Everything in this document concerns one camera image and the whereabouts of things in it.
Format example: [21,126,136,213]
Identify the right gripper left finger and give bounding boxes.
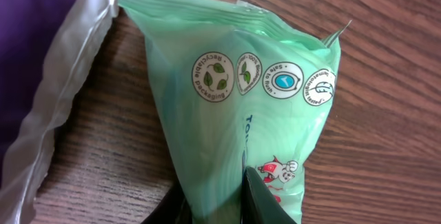
[141,181,192,224]

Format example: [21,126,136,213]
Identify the mint green wipes pack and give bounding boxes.
[118,0,341,223]

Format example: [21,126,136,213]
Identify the purple snack package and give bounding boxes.
[1,0,119,224]

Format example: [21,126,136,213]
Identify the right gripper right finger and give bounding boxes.
[240,166,296,224]

